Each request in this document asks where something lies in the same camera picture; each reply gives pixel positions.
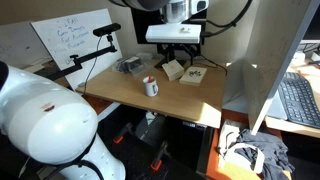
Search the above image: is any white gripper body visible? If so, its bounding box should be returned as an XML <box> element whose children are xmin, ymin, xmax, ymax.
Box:
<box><xmin>145</xmin><ymin>24</ymin><xmax>201</xmax><ymax>44</ymax></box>

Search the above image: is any red marker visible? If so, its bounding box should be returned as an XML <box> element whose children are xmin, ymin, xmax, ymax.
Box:
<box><xmin>147</xmin><ymin>76</ymin><xmax>154</xmax><ymax>83</ymax></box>

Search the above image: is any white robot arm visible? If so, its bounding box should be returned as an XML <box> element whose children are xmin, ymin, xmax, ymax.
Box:
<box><xmin>1</xmin><ymin>63</ymin><xmax>201</xmax><ymax>180</ymax></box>

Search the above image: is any white mug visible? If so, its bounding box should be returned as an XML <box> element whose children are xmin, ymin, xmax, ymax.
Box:
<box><xmin>143</xmin><ymin>76</ymin><xmax>159</xmax><ymax>97</ymax></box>

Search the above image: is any small white cardboard box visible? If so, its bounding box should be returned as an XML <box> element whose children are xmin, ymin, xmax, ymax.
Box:
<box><xmin>162</xmin><ymin>60</ymin><xmax>184</xmax><ymax>81</ymax></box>

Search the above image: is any black monitor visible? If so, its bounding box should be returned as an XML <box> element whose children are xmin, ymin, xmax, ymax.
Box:
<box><xmin>131</xmin><ymin>9</ymin><xmax>202</xmax><ymax>69</ymax></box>

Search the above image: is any flat tan box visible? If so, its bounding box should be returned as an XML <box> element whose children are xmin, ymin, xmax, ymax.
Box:
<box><xmin>179</xmin><ymin>66</ymin><xmax>207</xmax><ymax>86</ymax></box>

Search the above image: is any clear plastic bag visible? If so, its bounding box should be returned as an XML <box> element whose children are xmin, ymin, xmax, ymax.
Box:
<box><xmin>112</xmin><ymin>56</ymin><xmax>145</xmax><ymax>75</ymax></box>

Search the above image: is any grey divider panel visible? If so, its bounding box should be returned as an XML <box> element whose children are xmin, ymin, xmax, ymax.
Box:
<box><xmin>224</xmin><ymin>0</ymin><xmax>320</xmax><ymax>135</ymax></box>

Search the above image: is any leaning whiteboard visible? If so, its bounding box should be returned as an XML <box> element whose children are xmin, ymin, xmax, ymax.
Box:
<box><xmin>32</xmin><ymin>9</ymin><xmax>122</xmax><ymax>90</ymax></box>

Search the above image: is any black keyboard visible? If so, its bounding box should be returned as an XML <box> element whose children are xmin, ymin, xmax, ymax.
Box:
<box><xmin>278</xmin><ymin>72</ymin><xmax>320</xmax><ymax>129</ymax></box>

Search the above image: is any dark grey cloth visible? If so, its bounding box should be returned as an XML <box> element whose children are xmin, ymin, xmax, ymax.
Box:
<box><xmin>236</xmin><ymin>129</ymin><xmax>295</xmax><ymax>180</ymax></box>

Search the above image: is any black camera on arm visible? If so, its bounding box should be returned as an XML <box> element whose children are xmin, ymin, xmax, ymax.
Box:
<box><xmin>93</xmin><ymin>23</ymin><xmax>121</xmax><ymax>37</ymax></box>

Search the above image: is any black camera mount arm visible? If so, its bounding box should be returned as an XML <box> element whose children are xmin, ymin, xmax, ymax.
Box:
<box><xmin>47</xmin><ymin>34</ymin><xmax>116</xmax><ymax>81</ymax></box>

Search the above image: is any orange-handled clamp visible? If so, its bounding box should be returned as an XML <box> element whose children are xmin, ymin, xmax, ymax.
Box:
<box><xmin>113</xmin><ymin>123</ymin><xmax>133</xmax><ymax>144</ymax></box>
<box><xmin>150</xmin><ymin>141</ymin><xmax>168</xmax><ymax>171</ymax></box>

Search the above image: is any white headset strap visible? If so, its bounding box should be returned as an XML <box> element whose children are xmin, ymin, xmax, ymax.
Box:
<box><xmin>225</xmin><ymin>142</ymin><xmax>266</xmax><ymax>175</ymax></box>

